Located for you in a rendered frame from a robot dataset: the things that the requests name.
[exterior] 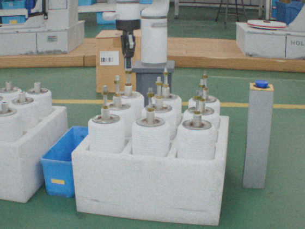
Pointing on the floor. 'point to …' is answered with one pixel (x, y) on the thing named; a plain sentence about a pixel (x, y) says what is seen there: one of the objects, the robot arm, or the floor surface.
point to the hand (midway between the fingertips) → (127, 63)
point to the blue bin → (62, 163)
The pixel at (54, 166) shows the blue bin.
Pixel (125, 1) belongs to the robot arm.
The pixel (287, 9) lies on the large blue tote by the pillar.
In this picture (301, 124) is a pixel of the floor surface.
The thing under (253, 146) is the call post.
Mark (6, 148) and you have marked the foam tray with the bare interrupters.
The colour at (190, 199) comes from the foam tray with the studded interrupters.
